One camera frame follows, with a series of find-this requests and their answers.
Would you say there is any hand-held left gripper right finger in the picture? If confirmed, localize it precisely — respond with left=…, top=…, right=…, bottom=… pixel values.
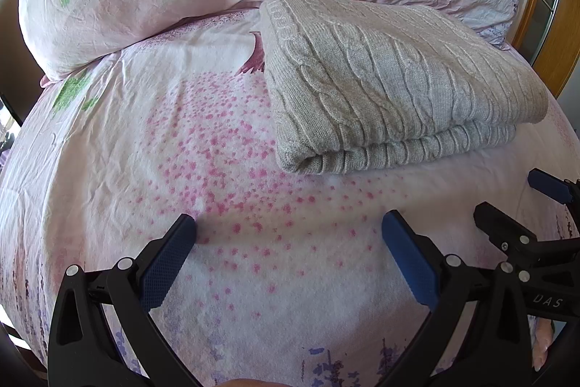
left=376, top=210, right=544, bottom=387

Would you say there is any pink printed bed sheet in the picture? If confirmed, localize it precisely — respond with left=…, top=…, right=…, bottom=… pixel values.
left=0, top=1, right=580, bottom=387

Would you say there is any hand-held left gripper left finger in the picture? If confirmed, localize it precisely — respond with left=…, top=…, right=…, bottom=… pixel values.
left=47, top=213, right=214, bottom=387

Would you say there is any grey cable-knit sweater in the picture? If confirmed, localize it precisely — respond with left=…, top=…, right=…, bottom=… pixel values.
left=259, top=0, right=550, bottom=176

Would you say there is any wooden furniture panel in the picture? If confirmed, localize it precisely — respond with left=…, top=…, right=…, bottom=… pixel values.
left=512, top=0, right=580, bottom=98

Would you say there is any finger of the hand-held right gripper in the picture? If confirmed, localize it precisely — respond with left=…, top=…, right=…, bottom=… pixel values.
left=528, top=168, right=580, bottom=205
left=473, top=202, right=580, bottom=275

